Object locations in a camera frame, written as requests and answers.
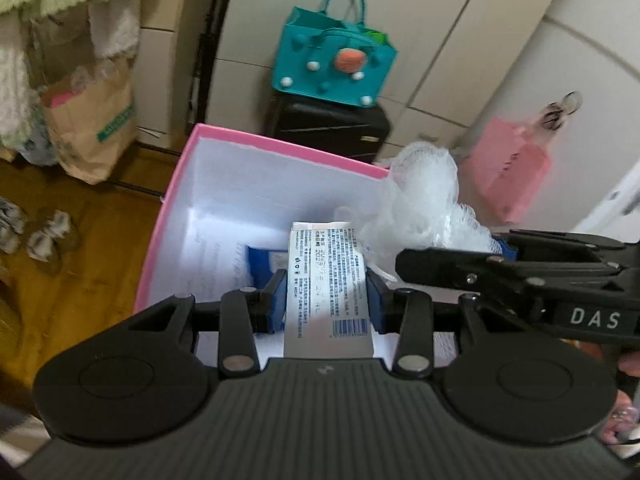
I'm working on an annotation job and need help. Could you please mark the blue wet wipes pack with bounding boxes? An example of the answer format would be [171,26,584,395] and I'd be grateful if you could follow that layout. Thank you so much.
[246,246,288,289]

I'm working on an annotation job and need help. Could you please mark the paper sheet in box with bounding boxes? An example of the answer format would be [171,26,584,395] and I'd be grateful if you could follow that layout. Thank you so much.
[175,221,250,302]

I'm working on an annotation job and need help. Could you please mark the pink paper bag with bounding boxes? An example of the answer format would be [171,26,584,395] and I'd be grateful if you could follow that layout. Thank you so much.
[462,113,552,224]

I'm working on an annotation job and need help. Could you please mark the black clothes rack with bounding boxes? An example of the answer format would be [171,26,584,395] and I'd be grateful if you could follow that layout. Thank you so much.
[112,0,241,201]

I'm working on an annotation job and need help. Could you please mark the white tissue pack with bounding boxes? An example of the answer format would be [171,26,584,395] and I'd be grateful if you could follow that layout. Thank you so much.
[283,222,373,360]

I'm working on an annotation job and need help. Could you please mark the person right hand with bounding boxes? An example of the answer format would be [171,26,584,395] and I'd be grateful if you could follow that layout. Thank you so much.
[600,351,639,445]

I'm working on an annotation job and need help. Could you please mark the white knit cardigan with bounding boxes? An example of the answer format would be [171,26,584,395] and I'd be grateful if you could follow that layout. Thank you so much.
[1,0,140,150]

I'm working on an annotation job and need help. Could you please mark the white mesh bath pouf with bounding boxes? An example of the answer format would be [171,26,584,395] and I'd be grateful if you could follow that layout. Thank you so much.
[334,142,501,282]

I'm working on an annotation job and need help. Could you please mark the beige tall cabinet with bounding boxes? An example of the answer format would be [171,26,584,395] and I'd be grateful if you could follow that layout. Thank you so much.
[132,0,213,148]

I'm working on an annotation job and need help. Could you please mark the grey three-door wardrobe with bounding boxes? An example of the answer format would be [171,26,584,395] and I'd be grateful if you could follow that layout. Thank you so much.
[205,0,552,156]

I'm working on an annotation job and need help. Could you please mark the brown paper bag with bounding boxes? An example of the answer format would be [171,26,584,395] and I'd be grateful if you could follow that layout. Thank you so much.
[40,56,138,185]

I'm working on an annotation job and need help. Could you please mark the pink cardboard box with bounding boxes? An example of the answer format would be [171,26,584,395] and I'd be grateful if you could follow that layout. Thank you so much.
[133,122,442,366]

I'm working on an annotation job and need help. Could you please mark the black suitcase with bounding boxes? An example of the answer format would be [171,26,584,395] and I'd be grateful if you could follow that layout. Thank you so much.
[262,92,392,164]

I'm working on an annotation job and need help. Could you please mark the white door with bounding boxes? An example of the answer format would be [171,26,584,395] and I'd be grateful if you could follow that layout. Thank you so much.
[574,162,640,243]

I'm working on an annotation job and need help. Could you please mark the teal felt tote bag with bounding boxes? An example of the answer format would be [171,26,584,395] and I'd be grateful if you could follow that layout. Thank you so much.
[271,0,397,108]

